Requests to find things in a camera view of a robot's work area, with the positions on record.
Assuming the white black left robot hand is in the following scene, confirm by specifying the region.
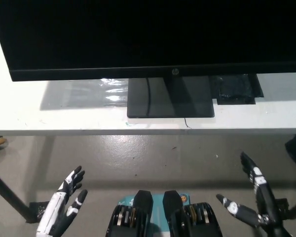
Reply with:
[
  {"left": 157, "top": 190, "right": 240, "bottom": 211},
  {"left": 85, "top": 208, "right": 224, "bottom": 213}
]
[{"left": 36, "top": 165, "right": 89, "bottom": 237}]

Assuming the black tape patch on table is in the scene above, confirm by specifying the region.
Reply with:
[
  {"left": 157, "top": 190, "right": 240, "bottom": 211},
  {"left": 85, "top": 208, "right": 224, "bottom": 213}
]
[{"left": 209, "top": 73, "right": 265, "bottom": 105}]

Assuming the black HP monitor with stand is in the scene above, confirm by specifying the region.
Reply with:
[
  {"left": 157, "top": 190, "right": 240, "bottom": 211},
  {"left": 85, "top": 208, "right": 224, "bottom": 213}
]
[{"left": 0, "top": 0, "right": 296, "bottom": 119}]

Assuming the clear glossy plastic film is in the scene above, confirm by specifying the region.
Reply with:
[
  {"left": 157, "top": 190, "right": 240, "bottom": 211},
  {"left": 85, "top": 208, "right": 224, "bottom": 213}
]
[{"left": 61, "top": 78, "right": 129, "bottom": 108}]

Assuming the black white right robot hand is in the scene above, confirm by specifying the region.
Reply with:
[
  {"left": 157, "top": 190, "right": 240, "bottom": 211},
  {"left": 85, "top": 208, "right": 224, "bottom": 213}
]
[{"left": 216, "top": 151, "right": 282, "bottom": 225}]

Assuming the black floor tape patch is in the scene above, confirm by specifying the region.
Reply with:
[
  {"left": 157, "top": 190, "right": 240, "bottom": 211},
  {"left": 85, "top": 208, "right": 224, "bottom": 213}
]
[
  {"left": 271, "top": 197, "right": 291, "bottom": 215},
  {"left": 28, "top": 201, "right": 50, "bottom": 223}
]

